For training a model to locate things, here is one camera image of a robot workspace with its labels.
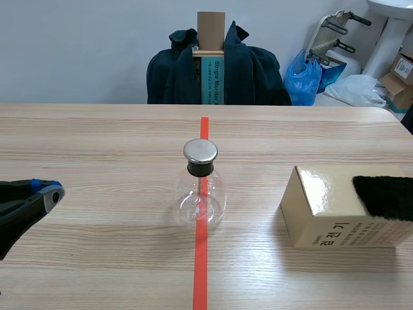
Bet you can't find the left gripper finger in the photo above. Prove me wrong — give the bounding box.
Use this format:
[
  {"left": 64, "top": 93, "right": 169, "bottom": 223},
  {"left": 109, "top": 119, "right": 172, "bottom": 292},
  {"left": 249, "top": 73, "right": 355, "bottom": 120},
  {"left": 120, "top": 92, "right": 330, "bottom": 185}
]
[
  {"left": 0, "top": 185, "right": 67, "bottom": 261},
  {"left": 0, "top": 178, "right": 63, "bottom": 207}
]

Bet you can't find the clear glass flask, metal disc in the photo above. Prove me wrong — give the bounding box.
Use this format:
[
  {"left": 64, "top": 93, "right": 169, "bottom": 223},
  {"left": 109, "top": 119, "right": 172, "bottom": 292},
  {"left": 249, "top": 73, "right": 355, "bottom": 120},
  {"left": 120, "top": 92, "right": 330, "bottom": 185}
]
[{"left": 175, "top": 138, "right": 228, "bottom": 227}]

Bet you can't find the tall brown and teal box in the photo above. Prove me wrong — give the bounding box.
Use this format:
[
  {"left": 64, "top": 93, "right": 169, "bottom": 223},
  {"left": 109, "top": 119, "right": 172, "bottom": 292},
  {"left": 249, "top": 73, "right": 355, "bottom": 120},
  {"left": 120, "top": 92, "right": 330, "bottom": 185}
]
[{"left": 192, "top": 11, "right": 227, "bottom": 105}]

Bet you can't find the dark blue coat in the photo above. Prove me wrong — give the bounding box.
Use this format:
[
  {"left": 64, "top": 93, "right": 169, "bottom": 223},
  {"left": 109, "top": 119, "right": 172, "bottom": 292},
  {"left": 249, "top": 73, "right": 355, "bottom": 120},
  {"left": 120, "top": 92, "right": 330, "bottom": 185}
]
[{"left": 160, "top": 20, "right": 293, "bottom": 106}]

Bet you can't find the brown cardboard box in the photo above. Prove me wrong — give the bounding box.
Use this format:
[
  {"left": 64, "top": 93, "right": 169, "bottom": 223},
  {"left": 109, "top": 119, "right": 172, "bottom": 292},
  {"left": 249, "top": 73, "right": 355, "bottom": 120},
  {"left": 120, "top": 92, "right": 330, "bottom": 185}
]
[{"left": 279, "top": 165, "right": 413, "bottom": 249}]

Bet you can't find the blue plastic bag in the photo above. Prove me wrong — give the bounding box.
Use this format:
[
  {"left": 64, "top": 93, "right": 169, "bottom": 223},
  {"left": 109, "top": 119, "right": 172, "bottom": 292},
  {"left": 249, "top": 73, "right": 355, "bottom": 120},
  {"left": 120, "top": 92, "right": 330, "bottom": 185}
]
[{"left": 283, "top": 48, "right": 323, "bottom": 107}]

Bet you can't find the white plastic bag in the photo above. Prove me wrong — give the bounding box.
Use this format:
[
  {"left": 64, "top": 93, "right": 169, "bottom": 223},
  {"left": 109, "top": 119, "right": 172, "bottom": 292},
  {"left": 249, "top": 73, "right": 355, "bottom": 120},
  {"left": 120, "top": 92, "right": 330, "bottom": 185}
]
[{"left": 323, "top": 74, "right": 388, "bottom": 109}]

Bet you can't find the black fur patch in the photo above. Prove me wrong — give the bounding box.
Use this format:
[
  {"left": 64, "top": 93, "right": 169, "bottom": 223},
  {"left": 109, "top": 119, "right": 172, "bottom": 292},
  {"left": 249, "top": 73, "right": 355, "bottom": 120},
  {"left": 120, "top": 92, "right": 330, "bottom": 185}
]
[{"left": 351, "top": 175, "right": 413, "bottom": 223}]

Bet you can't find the open cardboard box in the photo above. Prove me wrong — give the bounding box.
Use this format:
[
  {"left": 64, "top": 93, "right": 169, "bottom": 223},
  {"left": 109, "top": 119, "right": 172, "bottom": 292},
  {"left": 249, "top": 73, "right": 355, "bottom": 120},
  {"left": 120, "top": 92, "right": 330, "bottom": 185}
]
[{"left": 378, "top": 72, "right": 413, "bottom": 114}]

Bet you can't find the white wash basin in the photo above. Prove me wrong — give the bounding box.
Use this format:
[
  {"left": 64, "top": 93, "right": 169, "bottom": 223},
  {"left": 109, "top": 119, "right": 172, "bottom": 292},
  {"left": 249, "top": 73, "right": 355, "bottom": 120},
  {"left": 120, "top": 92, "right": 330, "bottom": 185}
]
[{"left": 362, "top": 0, "right": 413, "bottom": 80}]

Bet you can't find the cardboard box with white label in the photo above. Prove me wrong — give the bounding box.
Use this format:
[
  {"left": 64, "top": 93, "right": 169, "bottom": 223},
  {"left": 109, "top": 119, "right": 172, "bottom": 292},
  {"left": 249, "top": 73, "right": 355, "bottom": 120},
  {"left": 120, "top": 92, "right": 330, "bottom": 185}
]
[{"left": 389, "top": 51, "right": 413, "bottom": 85}]

